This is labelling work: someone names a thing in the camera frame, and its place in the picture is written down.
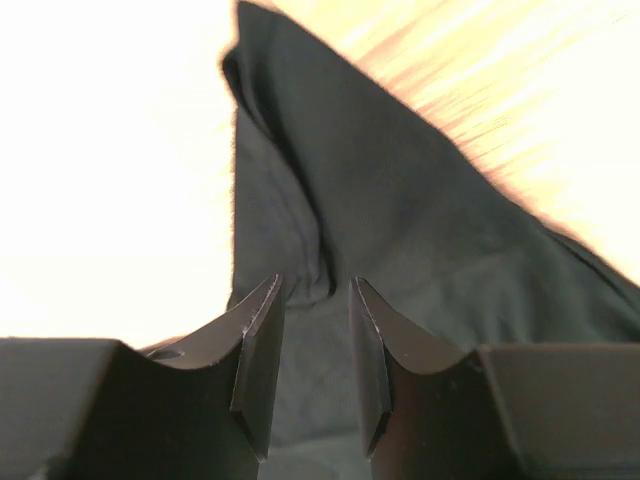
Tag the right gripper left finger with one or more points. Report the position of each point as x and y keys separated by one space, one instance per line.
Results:
x=197 y=408

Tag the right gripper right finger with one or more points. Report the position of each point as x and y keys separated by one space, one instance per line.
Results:
x=426 y=409

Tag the black t shirt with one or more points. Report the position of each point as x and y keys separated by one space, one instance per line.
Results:
x=335 y=179

